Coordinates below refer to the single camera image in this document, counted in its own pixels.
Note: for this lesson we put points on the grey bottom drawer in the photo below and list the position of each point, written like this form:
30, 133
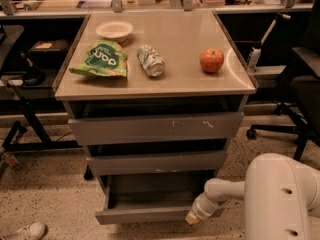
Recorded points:
151, 197

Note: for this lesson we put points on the red apple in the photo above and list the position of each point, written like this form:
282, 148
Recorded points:
211, 60

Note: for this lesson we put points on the grey drawer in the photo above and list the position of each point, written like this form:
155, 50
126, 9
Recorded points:
113, 122
151, 197
157, 157

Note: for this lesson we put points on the black office chair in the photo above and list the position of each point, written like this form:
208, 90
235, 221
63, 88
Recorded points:
298, 89

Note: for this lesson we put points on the white paper bowl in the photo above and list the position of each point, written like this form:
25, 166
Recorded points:
117, 31

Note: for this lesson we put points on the green chip bag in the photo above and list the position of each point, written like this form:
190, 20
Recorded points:
104, 59

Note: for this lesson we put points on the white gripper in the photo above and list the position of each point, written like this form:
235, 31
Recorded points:
200, 207

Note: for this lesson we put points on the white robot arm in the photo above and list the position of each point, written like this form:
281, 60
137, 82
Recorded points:
279, 193

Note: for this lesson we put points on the grey middle drawer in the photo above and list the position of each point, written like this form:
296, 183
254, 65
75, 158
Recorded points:
157, 157

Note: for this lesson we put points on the grey drawer cabinet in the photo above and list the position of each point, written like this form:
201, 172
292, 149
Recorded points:
180, 38

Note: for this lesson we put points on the black stand frame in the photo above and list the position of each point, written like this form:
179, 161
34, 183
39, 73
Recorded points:
9, 36

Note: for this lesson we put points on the black box with label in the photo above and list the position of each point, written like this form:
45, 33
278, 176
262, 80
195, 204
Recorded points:
49, 51

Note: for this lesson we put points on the white sneaker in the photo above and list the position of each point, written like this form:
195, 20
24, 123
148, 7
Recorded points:
33, 231

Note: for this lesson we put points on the crushed soda can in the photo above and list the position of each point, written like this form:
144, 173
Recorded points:
150, 60

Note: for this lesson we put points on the white handled tool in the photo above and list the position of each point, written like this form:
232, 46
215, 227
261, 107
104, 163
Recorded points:
256, 49

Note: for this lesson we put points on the grey top drawer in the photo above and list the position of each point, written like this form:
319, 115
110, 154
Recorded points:
113, 122

